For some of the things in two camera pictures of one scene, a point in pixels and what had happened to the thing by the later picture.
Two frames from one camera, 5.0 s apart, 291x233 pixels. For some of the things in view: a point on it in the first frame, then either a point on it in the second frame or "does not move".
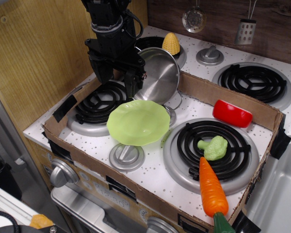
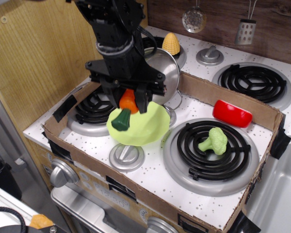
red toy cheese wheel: (230, 113) does not move
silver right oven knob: (156, 225) does not move
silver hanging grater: (246, 28) does not move
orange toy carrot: (214, 199) to (128, 105)
